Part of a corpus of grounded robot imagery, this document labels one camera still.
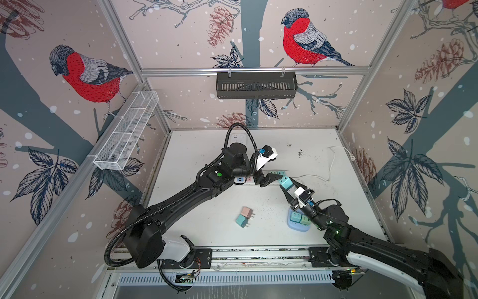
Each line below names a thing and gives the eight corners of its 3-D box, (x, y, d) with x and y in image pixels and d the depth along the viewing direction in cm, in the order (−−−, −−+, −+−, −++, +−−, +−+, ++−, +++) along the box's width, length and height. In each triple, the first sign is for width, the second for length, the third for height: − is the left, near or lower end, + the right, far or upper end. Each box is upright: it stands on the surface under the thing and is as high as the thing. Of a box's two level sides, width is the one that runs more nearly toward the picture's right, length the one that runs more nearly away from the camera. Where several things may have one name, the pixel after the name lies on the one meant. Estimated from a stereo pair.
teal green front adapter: (234, 222, 85) (233, 220, 83) (239, 214, 87) (239, 212, 85) (243, 229, 83) (243, 227, 81) (248, 221, 85) (249, 219, 83)
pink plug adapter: (239, 215, 87) (239, 213, 85) (242, 207, 90) (242, 205, 88) (252, 220, 86) (252, 218, 84) (255, 212, 88) (255, 210, 86)
